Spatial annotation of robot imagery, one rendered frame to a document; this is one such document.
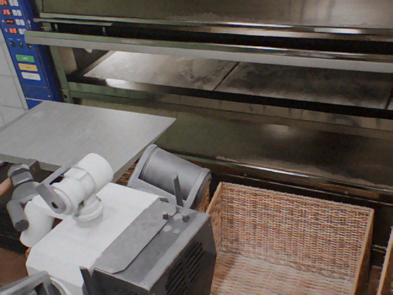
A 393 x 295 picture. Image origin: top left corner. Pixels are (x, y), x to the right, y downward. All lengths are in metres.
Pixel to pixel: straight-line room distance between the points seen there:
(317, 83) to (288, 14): 0.37
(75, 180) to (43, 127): 0.90
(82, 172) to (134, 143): 0.67
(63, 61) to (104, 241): 1.29
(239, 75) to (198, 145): 0.30
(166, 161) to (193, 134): 0.84
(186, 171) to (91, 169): 0.24
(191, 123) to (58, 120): 0.47
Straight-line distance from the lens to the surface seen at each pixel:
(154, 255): 0.94
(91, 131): 1.77
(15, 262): 2.35
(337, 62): 1.49
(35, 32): 1.99
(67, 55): 2.20
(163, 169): 1.15
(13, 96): 2.47
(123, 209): 1.05
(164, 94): 1.96
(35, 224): 1.39
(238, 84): 1.94
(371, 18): 1.56
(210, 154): 1.97
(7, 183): 1.58
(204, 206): 2.06
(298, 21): 1.61
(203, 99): 1.88
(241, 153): 1.92
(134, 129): 1.72
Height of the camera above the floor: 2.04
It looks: 32 degrees down
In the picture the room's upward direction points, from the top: 9 degrees counter-clockwise
